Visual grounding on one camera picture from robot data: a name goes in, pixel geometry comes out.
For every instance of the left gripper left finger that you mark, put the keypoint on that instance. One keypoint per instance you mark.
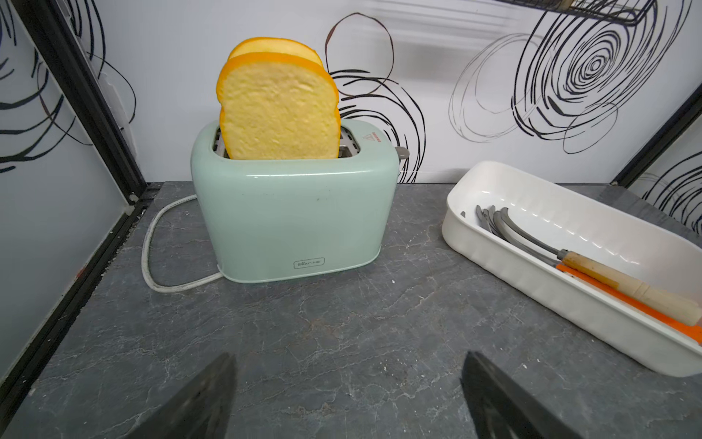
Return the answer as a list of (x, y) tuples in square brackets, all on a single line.
[(201, 409)]

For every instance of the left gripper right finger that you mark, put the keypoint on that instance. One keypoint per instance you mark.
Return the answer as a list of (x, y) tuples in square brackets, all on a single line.
[(500, 408)]

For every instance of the orange handle sickle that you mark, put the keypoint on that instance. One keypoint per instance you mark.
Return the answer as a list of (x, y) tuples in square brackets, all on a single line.
[(693, 332)]

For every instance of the white rectangular storage box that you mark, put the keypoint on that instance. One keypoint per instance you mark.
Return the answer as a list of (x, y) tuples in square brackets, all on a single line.
[(567, 220)]

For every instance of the mint green toaster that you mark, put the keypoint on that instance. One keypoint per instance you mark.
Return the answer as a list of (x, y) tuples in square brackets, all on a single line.
[(275, 220)]

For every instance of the front yellow toast slice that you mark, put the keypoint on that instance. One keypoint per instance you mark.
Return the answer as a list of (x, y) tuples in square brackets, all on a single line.
[(277, 106)]

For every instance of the yellow toast slice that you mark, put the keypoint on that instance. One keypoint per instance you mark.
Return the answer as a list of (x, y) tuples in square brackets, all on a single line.
[(276, 45), (277, 106)]

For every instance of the rear yellow toast slice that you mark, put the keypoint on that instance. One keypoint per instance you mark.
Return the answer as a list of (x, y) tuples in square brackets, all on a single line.
[(276, 45)]

